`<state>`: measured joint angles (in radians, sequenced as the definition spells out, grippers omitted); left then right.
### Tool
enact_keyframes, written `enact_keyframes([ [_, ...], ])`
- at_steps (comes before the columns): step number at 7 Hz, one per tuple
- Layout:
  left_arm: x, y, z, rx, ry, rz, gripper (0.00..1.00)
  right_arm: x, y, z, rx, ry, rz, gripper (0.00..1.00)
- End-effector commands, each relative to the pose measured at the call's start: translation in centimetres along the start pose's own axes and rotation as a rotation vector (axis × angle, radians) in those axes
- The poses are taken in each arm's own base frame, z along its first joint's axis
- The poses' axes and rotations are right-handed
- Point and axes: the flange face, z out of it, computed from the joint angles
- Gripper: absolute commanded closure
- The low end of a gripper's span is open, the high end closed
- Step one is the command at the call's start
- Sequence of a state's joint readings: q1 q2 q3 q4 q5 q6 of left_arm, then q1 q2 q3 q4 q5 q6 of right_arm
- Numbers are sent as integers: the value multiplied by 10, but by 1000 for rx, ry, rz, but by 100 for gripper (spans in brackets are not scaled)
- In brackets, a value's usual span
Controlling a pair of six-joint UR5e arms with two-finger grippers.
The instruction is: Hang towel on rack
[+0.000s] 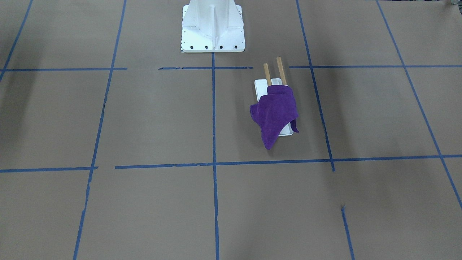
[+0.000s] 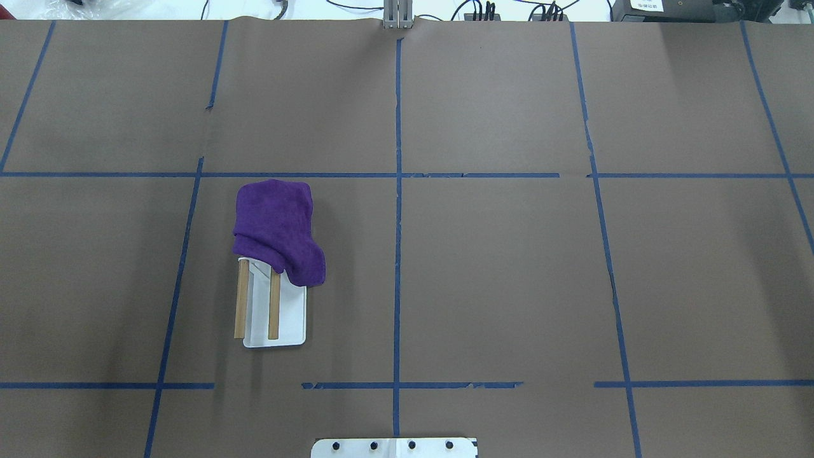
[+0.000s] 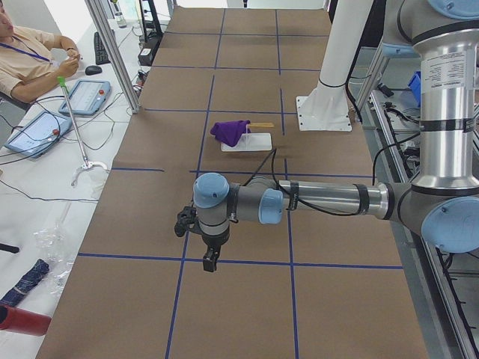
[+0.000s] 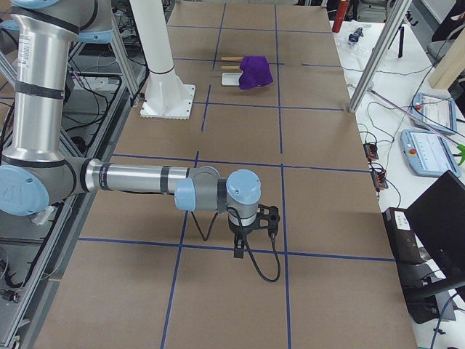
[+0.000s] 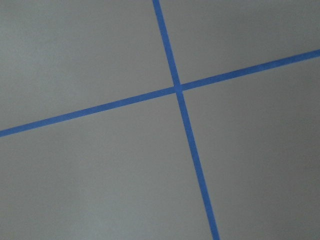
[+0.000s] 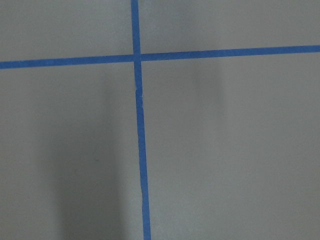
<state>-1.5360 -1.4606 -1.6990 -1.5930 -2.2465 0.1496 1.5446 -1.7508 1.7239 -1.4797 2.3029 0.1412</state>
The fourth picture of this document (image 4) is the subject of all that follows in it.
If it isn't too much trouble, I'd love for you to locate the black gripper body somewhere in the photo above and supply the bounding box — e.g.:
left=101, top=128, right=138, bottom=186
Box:
left=228, top=217, right=265, bottom=247

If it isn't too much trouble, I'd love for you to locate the purple microfibre towel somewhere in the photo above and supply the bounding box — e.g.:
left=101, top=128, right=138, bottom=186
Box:
left=239, top=55, right=273, bottom=90

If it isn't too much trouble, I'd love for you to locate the white towel rack stand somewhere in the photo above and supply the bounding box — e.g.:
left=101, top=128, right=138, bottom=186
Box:
left=220, top=56, right=243, bottom=87

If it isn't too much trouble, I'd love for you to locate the orange black connector block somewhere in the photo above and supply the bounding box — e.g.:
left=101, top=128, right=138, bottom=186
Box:
left=363, top=142, right=379, bottom=162

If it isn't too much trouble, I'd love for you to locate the black monitor on stand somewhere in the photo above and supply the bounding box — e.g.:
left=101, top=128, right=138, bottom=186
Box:
left=383, top=170, right=464, bottom=324

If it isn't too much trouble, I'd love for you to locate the blue teach pendant near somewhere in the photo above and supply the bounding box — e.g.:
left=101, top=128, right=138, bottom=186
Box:
left=400, top=129, right=461, bottom=177

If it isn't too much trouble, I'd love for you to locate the blue teach pendant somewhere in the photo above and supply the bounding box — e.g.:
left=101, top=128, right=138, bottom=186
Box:
left=400, top=129, right=461, bottom=177
left=411, top=92, right=457, bottom=135

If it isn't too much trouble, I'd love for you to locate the crumpled clear plastic wrap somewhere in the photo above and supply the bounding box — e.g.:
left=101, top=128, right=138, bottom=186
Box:
left=333, top=22, right=371, bottom=58

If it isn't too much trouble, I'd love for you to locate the folded dark blue umbrella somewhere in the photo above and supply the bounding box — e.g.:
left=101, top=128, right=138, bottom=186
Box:
left=348, top=27, right=364, bottom=45

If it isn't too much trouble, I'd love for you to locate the blue teach pendant far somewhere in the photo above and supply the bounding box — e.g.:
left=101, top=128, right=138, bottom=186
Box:
left=411, top=92, right=457, bottom=135

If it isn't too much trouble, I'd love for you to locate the red cylinder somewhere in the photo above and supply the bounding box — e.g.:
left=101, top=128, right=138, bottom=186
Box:
left=332, top=0, right=350, bottom=33

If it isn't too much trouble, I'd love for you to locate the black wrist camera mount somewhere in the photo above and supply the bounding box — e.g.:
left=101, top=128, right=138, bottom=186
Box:
left=254, top=204, right=280, bottom=241

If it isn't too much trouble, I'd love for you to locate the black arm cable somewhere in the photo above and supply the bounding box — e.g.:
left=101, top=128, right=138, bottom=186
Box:
left=190, top=209, right=281, bottom=283

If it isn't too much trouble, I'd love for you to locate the aluminium frame post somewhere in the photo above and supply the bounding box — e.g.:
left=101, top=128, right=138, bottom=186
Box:
left=348, top=0, right=412, bottom=113

